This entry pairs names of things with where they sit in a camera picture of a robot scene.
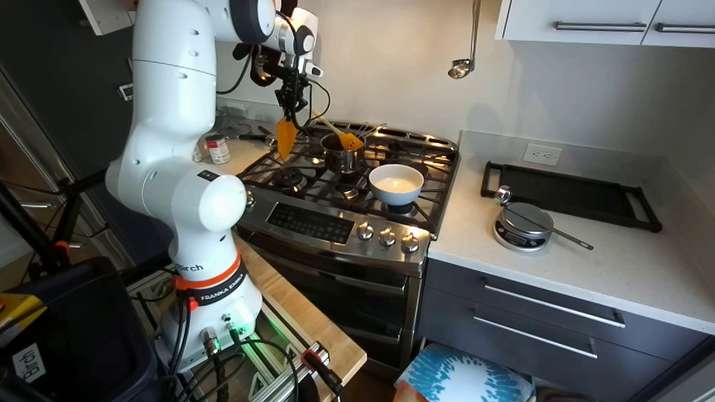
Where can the black bin with label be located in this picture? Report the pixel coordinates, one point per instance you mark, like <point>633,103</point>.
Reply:
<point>74,342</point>

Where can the blue white patterned box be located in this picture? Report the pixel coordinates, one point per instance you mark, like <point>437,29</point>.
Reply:
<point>462,377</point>

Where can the black rectangular tray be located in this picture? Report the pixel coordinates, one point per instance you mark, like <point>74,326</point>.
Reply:
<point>572,195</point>

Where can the white wall outlet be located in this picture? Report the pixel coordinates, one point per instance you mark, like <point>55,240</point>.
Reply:
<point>542,152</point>

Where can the black tripod stand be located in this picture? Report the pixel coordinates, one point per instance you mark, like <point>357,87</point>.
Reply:
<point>37,223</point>

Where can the stainless steel gas stove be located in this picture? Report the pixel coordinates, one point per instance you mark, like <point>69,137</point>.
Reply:
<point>313,223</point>

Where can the white wall cabinet door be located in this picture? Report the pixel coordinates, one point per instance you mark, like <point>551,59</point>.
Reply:
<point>685,23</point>
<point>582,18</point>

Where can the white bowl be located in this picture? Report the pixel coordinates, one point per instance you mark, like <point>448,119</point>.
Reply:
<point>396,184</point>

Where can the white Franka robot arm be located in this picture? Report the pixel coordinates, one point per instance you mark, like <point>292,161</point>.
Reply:
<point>179,113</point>

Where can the grey base drawer cabinet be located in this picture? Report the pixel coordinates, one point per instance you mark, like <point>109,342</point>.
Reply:
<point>538,326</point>

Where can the small jar red lid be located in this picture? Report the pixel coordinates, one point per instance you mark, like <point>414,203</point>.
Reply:
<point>217,151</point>

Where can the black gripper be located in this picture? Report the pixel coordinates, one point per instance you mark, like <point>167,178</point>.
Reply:
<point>290,75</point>

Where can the steel stove knob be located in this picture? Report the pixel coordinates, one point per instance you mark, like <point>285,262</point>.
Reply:
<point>251,199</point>
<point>387,237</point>
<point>413,242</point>
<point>365,231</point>

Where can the small steel pot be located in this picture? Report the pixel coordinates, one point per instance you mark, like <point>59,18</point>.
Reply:
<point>340,159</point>

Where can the orange cloth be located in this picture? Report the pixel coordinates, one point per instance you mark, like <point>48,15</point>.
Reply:
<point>288,140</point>

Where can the wooden robot mounting board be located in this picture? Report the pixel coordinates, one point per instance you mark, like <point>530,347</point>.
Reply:
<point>305,314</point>

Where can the round steel lid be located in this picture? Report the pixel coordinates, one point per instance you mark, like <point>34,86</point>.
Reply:
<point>523,223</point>

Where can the hanging metal ladle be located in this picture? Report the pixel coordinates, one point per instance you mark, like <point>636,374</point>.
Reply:
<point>462,67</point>

